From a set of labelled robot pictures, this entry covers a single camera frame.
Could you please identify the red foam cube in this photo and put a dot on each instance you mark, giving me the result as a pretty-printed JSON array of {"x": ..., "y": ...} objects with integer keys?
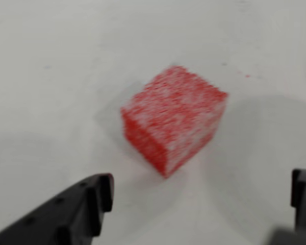
[{"x": 173, "y": 120}]

